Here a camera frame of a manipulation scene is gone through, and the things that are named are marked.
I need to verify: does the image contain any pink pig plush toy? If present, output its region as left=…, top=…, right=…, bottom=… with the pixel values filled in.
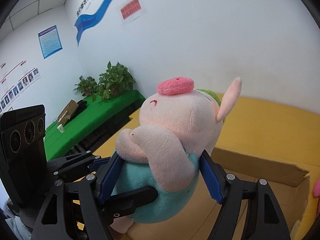
left=111, top=77, right=242, bottom=235

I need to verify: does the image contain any shallow cardboard box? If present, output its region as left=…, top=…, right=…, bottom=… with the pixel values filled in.
left=126, top=148, right=310, bottom=239

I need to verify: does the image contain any green covered side table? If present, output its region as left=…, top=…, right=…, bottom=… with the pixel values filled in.
left=44, top=90, right=145, bottom=160

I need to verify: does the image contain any small cardboard box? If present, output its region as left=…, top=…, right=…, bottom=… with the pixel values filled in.
left=57, top=100, right=79, bottom=126

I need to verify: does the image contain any small potted plant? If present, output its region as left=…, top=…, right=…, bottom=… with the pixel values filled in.
left=73, top=76, right=98, bottom=96

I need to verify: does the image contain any large potted plant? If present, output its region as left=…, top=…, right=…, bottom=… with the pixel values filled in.
left=92, top=61, right=136, bottom=102

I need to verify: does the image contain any blue framed wall poster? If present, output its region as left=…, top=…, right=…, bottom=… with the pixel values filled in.
left=38, top=25, right=62, bottom=59

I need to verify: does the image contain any red white wall notice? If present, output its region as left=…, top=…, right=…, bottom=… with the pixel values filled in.
left=119, top=0, right=146, bottom=24

